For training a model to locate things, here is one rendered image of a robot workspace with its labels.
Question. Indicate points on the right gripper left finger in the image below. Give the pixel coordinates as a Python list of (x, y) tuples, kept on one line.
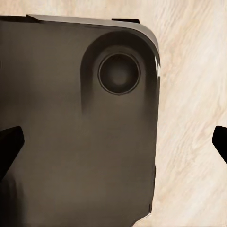
[(11, 142)]

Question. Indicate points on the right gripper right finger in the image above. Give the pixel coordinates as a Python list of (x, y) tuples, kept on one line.
[(219, 140)]

